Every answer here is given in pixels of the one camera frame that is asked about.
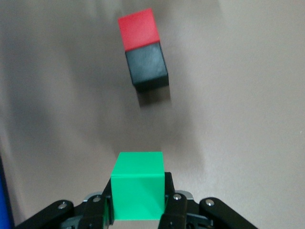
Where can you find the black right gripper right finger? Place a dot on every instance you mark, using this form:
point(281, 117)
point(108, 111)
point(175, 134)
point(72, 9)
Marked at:
point(178, 210)

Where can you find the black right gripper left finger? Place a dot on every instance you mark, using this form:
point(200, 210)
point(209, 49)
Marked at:
point(90, 212)

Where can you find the green cube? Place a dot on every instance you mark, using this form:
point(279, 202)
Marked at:
point(138, 186)

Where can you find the red cube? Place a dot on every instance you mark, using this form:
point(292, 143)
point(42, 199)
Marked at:
point(138, 28)

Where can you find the black cube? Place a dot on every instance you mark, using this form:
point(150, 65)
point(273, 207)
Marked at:
point(147, 66)

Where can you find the blue plastic storage bin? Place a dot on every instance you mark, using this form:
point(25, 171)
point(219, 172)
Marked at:
point(5, 198)

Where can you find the brown table mat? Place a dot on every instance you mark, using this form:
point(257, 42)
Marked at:
point(238, 95)

